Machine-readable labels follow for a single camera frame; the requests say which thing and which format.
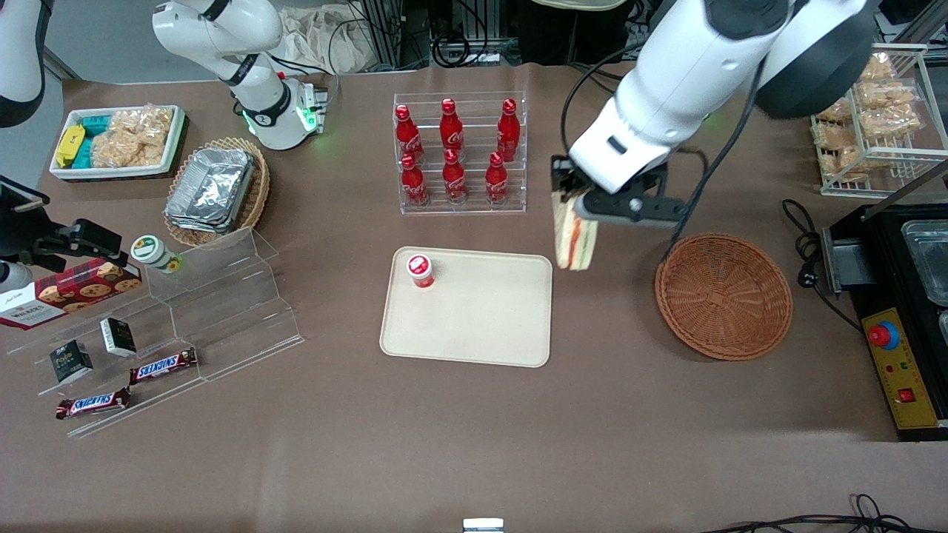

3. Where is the small red drink bottle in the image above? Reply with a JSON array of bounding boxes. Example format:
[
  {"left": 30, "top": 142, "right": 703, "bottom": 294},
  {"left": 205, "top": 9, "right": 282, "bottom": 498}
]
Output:
[{"left": 406, "top": 254, "right": 436, "bottom": 290}]

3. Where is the green-capped white bottle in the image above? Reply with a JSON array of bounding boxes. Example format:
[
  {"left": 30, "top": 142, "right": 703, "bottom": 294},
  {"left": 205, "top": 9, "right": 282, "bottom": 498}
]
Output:
[{"left": 131, "top": 235, "right": 183, "bottom": 275}]

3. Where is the clear acrylic stepped stand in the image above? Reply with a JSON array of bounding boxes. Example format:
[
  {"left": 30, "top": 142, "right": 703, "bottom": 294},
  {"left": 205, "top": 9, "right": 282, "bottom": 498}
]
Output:
[
  {"left": 7, "top": 263, "right": 205, "bottom": 439},
  {"left": 144, "top": 226, "right": 305, "bottom": 383}
]

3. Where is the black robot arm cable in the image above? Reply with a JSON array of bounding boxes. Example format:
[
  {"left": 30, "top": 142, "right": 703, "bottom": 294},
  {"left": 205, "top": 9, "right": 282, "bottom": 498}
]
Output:
[{"left": 560, "top": 43, "right": 765, "bottom": 261}]

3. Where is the black power cable with plug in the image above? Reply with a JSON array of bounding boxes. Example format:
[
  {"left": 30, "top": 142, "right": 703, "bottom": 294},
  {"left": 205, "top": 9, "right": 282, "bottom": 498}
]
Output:
[{"left": 781, "top": 198, "right": 864, "bottom": 332}]

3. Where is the red emergency stop button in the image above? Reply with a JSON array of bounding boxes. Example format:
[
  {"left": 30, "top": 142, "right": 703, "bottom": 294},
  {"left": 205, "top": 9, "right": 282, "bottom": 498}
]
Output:
[{"left": 867, "top": 321, "right": 901, "bottom": 351}]

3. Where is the black appliance with yellow panel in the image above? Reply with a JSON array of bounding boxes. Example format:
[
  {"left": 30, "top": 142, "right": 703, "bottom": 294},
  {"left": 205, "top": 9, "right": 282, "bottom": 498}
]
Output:
[{"left": 822, "top": 200, "right": 948, "bottom": 443}]

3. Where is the round brown wicker basket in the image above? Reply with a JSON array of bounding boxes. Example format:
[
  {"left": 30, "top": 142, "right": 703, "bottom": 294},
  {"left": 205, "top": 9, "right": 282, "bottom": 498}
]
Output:
[{"left": 655, "top": 234, "right": 794, "bottom": 361}]

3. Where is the person in dark trousers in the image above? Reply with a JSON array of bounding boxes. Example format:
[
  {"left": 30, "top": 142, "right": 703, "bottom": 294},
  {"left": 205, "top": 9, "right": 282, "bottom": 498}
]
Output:
[{"left": 515, "top": 0, "right": 635, "bottom": 67}]

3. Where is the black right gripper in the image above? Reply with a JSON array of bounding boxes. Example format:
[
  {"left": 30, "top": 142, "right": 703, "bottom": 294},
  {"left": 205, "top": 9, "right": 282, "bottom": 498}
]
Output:
[{"left": 0, "top": 175, "right": 123, "bottom": 273}]

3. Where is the triangular sandwich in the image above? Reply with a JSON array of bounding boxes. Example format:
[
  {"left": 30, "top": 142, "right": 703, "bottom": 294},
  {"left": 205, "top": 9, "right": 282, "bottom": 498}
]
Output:
[{"left": 553, "top": 191, "right": 599, "bottom": 272}]

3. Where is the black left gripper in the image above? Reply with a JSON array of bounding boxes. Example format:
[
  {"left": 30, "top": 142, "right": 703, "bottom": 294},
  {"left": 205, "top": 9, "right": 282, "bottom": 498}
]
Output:
[{"left": 551, "top": 155, "right": 691, "bottom": 228}]

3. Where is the yellow snack pack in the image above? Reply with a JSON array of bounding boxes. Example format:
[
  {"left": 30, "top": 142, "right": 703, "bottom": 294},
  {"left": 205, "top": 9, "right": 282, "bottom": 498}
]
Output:
[{"left": 57, "top": 125, "right": 87, "bottom": 168}]

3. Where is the clear bag of crackers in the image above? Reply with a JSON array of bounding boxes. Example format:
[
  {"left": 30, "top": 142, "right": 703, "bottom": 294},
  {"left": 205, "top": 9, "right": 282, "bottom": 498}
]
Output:
[
  {"left": 90, "top": 130, "right": 161, "bottom": 169},
  {"left": 111, "top": 107, "right": 176, "bottom": 143}
]

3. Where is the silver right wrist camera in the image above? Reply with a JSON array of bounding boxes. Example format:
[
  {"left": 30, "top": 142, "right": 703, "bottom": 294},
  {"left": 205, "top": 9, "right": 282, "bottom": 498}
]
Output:
[{"left": 0, "top": 260, "right": 35, "bottom": 296}]

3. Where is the clear acrylic bottle rack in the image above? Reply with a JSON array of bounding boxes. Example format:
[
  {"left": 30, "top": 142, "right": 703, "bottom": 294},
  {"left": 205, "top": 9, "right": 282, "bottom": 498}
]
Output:
[{"left": 393, "top": 91, "right": 527, "bottom": 215}]

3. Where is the black cable bundle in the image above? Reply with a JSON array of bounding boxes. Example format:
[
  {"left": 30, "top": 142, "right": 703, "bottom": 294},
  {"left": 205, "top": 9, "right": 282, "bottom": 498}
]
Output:
[{"left": 702, "top": 494, "right": 948, "bottom": 533}]

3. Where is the beige plastic tray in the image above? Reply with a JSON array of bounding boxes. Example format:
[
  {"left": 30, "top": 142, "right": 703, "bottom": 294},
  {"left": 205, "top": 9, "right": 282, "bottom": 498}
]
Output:
[{"left": 379, "top": 247, "right": 554, "bottom": 368}]

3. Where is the steel pan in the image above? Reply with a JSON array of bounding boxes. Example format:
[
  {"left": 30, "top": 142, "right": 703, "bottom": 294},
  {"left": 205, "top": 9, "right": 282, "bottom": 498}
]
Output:
[{"left": 902, "top": 221, "right": 948, "bottom": 306}]

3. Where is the oval light wicker basket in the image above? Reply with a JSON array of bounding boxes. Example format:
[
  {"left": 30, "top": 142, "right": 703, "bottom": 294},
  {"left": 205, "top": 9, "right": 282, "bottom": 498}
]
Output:
[{"left": 163, "top": 137, "right": 271, "bottom": 249}]

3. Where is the brown Snickers bar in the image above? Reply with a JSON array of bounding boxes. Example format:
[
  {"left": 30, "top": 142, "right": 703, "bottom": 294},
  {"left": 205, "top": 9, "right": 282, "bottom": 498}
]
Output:
[
  {"left": 56, "top": 387, "right": 132, "bottom": 420},
  {"left": 130, "top": 347, "right": 198, "bottom": 386}
]

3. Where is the aluminium foil container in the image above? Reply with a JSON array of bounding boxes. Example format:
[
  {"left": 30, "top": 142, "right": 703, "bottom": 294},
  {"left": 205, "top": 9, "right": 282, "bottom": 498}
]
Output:
[{"left": 164, "top": 147, "right": 257, "bottom": 235}]

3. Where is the white wire rack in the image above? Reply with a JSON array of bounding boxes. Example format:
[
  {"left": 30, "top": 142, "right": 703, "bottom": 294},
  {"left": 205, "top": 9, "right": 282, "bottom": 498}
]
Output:
[{"left": 810, "top": 43, "right": 948, "bottom": 199}]

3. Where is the small black carton box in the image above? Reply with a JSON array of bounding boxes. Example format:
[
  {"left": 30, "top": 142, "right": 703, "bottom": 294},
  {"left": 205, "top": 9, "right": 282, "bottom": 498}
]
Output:
[
  {"left": 50, "top": 340, "right": 94, "bottom": 384},
  {"left": 100, "top": 318, "right": 138, "bottom": 358}
]

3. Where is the red cola bottle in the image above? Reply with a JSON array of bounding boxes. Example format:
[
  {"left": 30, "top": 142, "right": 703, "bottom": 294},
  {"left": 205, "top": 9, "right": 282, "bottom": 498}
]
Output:
[
  {"left": 395, "top": 104, "right": 425, "bottom": 164},
  {"left": 496, "top": 98, "right": 521, "bottom": 163},
  {"left": 485, "top": 152, "right": 510, "bottom": 206},
  {"left": 440, "top": 98, "right": 465, "bottom": 155},
  {"left": 401, "top": 154, "right": 429, "bottom": 207},
  {"left": 442, "top": 149, "right": 468, "bottom": 205}
]

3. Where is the red tartan cookie box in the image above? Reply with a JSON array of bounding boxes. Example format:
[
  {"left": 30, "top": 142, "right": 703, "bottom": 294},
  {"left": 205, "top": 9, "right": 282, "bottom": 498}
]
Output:
[{"left": 0, "top": 258, "right": 142, "bottom": 331}]

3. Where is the white rectangular snack tray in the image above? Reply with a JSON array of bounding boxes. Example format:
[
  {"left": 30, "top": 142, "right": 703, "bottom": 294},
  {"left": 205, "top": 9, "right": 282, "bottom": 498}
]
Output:
[{"left": 50, "top": 105, "right": 187, "bottom": 181}]

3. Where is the beige cloth bag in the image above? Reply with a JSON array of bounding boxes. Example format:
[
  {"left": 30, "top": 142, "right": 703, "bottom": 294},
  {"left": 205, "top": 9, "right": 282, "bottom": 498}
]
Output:
[{"left": 278, "top": 6, "right": 379, "bottom": 75}]

